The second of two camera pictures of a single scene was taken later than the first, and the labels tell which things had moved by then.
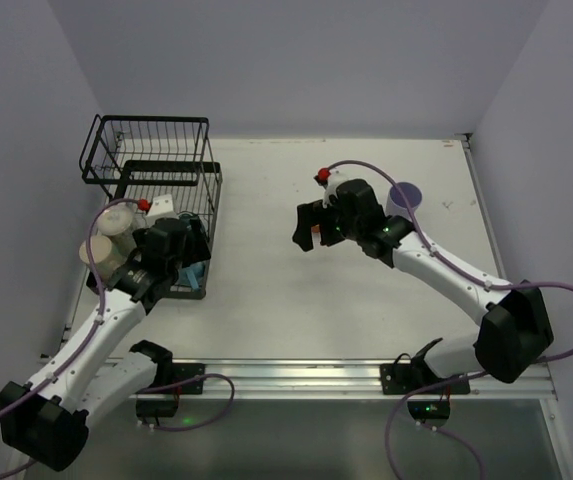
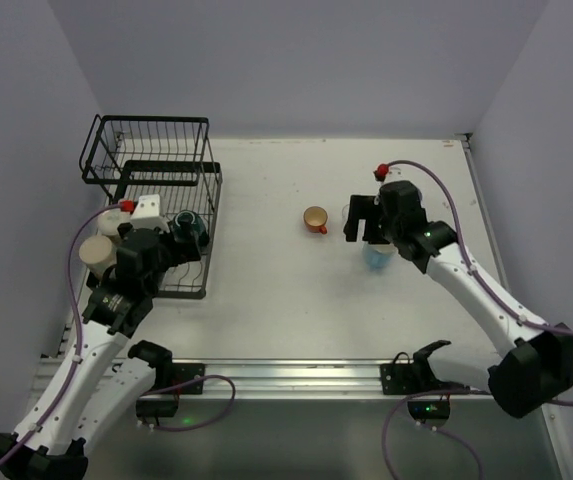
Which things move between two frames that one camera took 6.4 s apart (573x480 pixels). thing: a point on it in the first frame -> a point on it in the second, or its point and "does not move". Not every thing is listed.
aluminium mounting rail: (336, 380) does not move
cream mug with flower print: (116, 222) does not move
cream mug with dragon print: (106, 259) does not move
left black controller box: (146, 408) does not move
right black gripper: (321, 220) -> (366, 218)
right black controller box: (429, 409) does not move
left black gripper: (196, 245) -> (181, 245)
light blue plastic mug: (192, 274) -> (379, 257)
